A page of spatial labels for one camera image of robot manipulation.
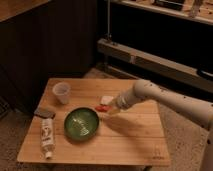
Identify white sponge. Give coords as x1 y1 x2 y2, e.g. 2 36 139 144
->
100 96 114 105

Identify wooden beam shelf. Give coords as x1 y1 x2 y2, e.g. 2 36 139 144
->
97 38 213 93

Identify green plate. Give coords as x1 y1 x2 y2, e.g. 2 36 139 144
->
64 107 99 141

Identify metal pole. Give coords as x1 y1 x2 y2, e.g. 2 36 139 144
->
107 0 111 42

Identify wooden table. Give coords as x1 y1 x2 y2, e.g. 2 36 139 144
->
16 77 172 167

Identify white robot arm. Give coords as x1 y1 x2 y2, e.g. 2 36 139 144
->
108 79 213 171

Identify white tube with label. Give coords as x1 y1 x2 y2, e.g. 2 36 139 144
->
41 118 54 160

